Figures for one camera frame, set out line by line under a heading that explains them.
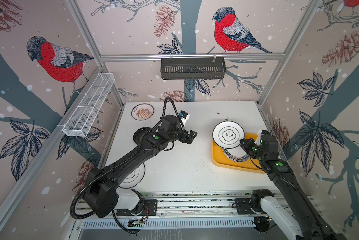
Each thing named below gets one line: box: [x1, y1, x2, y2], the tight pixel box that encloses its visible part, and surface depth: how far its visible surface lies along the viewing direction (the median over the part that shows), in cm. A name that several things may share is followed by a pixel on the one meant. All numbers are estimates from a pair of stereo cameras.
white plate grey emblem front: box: [119, 163, 146, 189], surface depth 85 cm
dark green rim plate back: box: [222, 144, 251, 163], surface depth 88 cm
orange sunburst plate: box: [131, 103, 155, 121], surface depth 119 cm
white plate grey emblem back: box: [212, 120, 245, 149], surface depth 87 cm
